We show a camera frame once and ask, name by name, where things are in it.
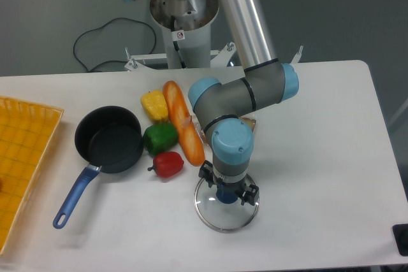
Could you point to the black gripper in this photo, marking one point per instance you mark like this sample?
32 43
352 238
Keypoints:
245 189

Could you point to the glass lid blue knob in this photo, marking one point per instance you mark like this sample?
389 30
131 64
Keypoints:
223 218

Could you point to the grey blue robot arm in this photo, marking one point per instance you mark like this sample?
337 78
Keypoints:
218 106

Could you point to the red bell pepper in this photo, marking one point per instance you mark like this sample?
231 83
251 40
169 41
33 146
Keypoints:
167 164

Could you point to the wrapped bread slice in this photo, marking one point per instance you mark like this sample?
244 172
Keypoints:
251 122

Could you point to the green bell pepper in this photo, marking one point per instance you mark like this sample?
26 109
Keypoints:
159 138

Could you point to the orange baguette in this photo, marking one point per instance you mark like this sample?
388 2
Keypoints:
180 117

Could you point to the yellow bell pepper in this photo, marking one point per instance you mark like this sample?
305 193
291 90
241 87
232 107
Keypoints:
155 107

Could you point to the black object table corner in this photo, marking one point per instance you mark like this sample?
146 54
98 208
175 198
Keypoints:
400 232

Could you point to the yellow woven basket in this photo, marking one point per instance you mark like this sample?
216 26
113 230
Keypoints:
27 129

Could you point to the black pan blue handle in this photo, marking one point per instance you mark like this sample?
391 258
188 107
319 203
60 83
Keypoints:
109 138

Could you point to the white table leg bracket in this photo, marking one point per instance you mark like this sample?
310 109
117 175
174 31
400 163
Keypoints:
297 56

